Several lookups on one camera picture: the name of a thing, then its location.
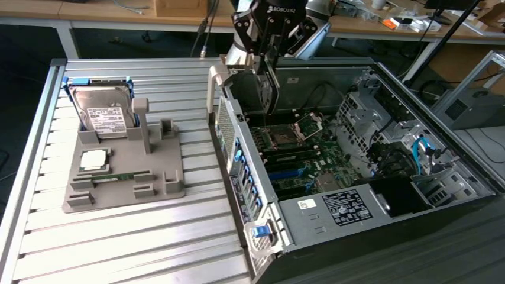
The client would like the grey metal disk bay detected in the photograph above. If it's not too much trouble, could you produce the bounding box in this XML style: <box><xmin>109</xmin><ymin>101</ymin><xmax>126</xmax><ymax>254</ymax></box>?
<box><xmin>409</xmin><ymin>165</ymin><xmax>481</xmax><ymax>208</ymax></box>

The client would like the light grey coiled cable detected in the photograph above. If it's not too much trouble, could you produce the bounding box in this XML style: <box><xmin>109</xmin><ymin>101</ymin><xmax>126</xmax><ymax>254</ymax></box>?
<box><xmin>112</xmin><ymin>0</ymin><xmax>153</xmax><ymax>14</ymax></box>

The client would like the light blue wire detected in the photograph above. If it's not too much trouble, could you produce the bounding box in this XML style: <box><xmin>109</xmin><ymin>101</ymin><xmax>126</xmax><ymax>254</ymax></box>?
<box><xmin>411</xmin><ymin>133</ymin><xmax>434</xmax><ymax>175</ymax></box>

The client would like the installed RAM stick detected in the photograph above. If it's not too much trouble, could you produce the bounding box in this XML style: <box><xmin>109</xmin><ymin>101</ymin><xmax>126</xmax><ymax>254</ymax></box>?
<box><xmin>262</xmin><ymin>149</ymin><xmax>322</xmax><ymax>165</ymax></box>

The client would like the grey power supply unit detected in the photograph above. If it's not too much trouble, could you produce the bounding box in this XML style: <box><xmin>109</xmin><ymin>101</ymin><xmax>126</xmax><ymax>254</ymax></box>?
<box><xmin>277</xmin><ymin>183</ymin><xmax>391</xmax><ymax>246</ymax></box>

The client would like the silver metal device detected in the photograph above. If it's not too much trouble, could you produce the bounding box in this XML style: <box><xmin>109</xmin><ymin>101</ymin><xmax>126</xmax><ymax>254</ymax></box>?
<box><xmin>330</xmin><ymin>0</ymin><xmax>358</xmax><ymax>17</ymax></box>

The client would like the brown cardboard box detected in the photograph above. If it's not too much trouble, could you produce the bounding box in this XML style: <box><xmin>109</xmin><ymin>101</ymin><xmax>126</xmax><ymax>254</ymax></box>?
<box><xmin>153</xmin><ymin>0</ymin><xmax>209</xmax><ymax>18</ymax></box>

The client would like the green RAM stick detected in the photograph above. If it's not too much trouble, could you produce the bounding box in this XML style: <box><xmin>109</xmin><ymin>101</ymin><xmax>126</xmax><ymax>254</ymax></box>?
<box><xmin>90</xmin><ymin>173</ymin><xmax>137</xmax><ymax>183</ymax></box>

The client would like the metal socket cover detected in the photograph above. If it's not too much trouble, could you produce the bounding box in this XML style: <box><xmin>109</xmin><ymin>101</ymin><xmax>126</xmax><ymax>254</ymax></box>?
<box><xmin>289</xmin><ymin>112</ymin><xmax>324</xmax><ymax>140</ymax></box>

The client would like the green motherboard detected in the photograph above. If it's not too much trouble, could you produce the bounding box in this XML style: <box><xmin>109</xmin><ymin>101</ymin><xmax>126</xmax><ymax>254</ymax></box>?
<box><xmin>246</xmin><ymin>114</ymin><xmax>362</xmax><ymax>201</ymax></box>

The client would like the silver CPU chip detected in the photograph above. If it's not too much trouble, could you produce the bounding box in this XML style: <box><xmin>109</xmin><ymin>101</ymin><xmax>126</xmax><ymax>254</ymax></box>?
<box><xmin>78</xmin><ymin>149</ymin><xmax>110</xmax><ymax>173</ymax></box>

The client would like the black cable with metal plug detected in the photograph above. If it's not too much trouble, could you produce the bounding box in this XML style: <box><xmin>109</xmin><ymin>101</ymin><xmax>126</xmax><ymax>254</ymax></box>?
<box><xmin>190</xmin><ymin>0</ymin><xmax>221</xmax><ymax>57</ymax></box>

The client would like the black power wire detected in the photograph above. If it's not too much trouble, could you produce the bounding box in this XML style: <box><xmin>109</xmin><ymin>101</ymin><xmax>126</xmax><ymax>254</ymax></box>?
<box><xmin>423</xmin><ymin>143</ymin><xmax>461</xmax><ymax>174</ymax></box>

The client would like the silver perforated disk bay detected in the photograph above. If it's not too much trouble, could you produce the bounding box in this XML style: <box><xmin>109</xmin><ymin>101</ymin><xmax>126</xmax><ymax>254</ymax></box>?
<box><xmin>334</xmin><ymin>70</ymin><xmax>422</xmax><ymax>143</ymax></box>

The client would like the aluminium profile frame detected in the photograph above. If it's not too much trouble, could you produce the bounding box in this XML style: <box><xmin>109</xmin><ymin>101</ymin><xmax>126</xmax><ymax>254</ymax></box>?
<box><xmin>453</xmin><ymin>50</ymin><xmax>505</xmax><ymax>98</ymax></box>

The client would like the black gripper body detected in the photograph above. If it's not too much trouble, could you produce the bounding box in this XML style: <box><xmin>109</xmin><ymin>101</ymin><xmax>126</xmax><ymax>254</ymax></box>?
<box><xmin>248</xmin><ymin>0</ymin><xmax>309</xmax><ymax>33</ymax></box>

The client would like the black wire bundle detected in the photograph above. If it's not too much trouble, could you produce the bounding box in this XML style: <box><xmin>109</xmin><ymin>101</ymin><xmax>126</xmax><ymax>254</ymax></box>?
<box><xmin>365</xmin><ymin>138</ymin><xmax>414</xmax><ymax>180</ymax></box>

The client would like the graphics card with metal bracket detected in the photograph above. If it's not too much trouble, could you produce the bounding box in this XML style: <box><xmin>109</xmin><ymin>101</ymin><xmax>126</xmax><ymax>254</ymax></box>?
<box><xmin>246</xmin><ymin>44</ymin><xmax>281</xmax><ymax>117</ymax></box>

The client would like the long wooden desk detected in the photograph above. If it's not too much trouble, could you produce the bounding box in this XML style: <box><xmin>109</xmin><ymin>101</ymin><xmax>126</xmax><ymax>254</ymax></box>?
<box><xmin>0</xmin><ymin>0</ymin><xmax>505</xmax><ymax>60</ymax></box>

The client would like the black slanted pole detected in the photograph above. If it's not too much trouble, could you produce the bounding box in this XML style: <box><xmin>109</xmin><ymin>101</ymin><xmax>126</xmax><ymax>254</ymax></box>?
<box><xmin>401</xmin><ymin>0</ymin><xmax>482</xmax><ymax>85</ymax></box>

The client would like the silver chipset heatsink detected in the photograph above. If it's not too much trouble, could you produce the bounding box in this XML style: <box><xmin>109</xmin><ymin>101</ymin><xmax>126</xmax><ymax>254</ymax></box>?
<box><xmin>317</xmin><ymin>174</ymin><xmax>342</xmax><ymax>192</ymax></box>

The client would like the small white box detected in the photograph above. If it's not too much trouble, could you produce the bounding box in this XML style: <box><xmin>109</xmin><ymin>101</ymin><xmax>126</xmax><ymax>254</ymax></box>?
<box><xmin>409</xmin><ymin>19</ymin><xmax>441</xmax><ymax>32</ymax></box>

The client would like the brown cardboard piece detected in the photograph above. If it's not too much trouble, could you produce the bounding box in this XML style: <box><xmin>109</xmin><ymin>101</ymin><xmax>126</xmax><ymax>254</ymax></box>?
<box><xmin>477</xmin><ymin>2</ymin><xmax>505</xmax><ymax>30</ymax></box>

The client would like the black monitor with stand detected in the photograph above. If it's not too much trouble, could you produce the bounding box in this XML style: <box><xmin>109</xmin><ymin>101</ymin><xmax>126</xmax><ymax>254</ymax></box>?
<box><xmin>423</xmin><ymin>0</ymin><xmax>474</xmax><ymax>26</ymax></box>

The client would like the black plastic shroud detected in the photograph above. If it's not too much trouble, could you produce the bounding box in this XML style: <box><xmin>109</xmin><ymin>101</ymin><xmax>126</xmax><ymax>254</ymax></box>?
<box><xmin>369</xmin><ymin>174</ymin><xmax>430</xmax><ymax>218</ymax></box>

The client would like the blue expansion slot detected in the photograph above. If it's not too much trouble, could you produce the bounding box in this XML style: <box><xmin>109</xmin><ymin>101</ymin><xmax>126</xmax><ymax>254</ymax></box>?
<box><xmin>268</xmin><ymin>168</ymin><xmax>305</xmax><ymax>180</ymax></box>

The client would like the open black PC case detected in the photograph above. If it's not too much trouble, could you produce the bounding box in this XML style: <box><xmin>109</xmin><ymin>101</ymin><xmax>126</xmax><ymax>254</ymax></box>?
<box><xmin>206</xmin><ymin>57</ymin><xmax>505</xmax><ymax>284</ymax></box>

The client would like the grey computer tower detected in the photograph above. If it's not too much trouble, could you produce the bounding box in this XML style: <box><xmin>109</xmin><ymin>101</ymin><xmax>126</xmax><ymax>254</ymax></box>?
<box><xmin>431</xmin><ymin>85</ymin><xmax>505</xmax><ymax>131</ymax></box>

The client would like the hard disk with blue bracket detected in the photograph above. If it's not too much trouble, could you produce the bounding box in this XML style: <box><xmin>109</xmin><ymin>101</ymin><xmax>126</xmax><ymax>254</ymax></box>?
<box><xmin>62</xmin><ymin>76</ymin><xmax>137</xmax><ymax>140</ymax></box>

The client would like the CPU socket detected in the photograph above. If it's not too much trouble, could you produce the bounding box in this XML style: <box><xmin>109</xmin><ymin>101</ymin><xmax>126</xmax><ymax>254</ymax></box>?
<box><xmin>268</xmin><ymin>124</ymin><xmax>305</xmax><ymax>147</ymax></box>

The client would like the grey parts rack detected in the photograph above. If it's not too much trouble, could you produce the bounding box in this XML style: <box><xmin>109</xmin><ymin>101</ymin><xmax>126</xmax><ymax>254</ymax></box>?
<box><xmin>61</xmin><ymin>97</ymin><xmax>186</xmax><ymax>214</ymax></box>

